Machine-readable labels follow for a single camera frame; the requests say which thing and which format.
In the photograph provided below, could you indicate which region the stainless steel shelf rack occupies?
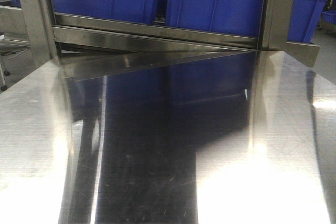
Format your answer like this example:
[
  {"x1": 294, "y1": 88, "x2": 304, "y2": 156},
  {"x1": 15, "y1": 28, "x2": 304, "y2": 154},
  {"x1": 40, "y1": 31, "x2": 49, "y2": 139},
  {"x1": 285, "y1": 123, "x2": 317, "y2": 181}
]
[{"x1": 20, "y1": 0, "x2": 320, "y2": 67}]

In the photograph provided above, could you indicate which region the metal cart at left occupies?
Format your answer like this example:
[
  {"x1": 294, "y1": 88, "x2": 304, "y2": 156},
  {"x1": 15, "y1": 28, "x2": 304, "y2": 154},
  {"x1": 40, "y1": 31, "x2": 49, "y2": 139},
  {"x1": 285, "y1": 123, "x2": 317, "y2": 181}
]
[{"x1": 1, "y1": 5, "x2": 30, "y2": 92}]

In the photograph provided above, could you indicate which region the blue plastic bin right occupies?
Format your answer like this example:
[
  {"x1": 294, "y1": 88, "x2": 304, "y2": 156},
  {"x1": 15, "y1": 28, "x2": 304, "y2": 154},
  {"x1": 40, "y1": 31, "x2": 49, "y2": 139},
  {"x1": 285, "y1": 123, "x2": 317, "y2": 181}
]
[{"x1": 288, "y1": 0, "x2": 327, "y2": 43}]

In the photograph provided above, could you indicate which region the small blue bin far right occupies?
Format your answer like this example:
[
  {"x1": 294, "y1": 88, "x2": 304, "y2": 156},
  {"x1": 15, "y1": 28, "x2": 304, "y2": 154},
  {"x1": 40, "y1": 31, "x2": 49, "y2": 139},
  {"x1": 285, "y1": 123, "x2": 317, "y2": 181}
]
[{"x1": 322, "y1": 10, "x2": 336, "y2": 31}]

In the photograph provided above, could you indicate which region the blue plastic bin middle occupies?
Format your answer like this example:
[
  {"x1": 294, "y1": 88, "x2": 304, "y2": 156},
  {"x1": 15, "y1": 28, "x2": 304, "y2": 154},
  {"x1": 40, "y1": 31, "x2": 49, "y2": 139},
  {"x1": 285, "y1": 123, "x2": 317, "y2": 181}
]
[{"x1": 165, "y1": 0, "x2": 263, "y2": 37}]

